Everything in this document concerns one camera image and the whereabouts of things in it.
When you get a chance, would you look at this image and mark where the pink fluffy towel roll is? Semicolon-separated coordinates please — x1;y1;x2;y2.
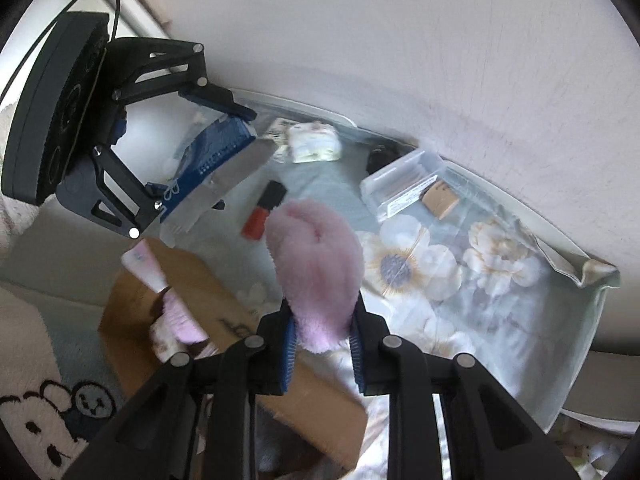
265;200;364;353

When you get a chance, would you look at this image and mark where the blue foil package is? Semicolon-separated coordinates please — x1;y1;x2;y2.
160;115;277;247

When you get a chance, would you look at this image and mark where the floral light blue tablecloth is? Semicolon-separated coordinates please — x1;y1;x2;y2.
164;86;622;434

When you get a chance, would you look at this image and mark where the black round cap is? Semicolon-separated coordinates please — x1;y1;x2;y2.
366;145;400;176

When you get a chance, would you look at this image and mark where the white bear pattern rug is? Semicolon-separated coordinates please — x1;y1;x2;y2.
1;287;125;479

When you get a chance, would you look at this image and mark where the white tissue pack black calligraphy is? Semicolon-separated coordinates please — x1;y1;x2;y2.
262;117;297;164

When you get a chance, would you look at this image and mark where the white spotted rolled cloth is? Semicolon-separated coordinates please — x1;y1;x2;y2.
288;122;342;164

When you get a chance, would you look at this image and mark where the small brown cardboard piece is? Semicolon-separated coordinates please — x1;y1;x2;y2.
421;180;460;220

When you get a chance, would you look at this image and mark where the clear plastic swab box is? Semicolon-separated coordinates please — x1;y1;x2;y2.
360;148;460;223

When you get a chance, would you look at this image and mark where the brown cardboard box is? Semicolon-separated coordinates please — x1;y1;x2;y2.
99;238;368;471

